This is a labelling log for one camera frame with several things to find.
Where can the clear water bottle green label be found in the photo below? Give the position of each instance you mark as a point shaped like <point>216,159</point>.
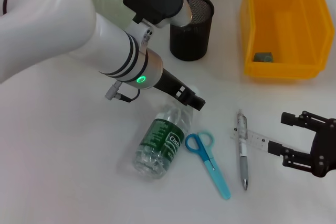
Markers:
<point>162,140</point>

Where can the blue scissors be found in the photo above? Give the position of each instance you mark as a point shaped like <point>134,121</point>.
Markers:
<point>207,161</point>

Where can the yellow plastic bin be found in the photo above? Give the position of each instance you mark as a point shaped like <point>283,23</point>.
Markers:
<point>283,24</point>

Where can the black mesh pen holder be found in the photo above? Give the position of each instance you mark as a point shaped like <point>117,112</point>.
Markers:
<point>191,43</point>

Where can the green plastic wrapper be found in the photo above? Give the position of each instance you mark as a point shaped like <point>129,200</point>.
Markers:
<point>263,57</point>

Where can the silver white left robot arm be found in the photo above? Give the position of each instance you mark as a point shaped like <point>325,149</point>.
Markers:
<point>52,24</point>

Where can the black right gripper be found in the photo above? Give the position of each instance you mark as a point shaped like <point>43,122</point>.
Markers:
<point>325,148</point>

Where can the white grey ballpoint pen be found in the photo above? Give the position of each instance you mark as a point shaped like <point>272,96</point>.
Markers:
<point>243,153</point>

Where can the pale green glass fruit plate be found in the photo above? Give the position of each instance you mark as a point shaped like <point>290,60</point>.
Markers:
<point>110,1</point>

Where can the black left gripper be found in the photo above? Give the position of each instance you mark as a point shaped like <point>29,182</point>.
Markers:
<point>170,85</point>

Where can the clear plastic ruler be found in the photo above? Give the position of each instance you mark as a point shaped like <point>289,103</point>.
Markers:
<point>258,138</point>

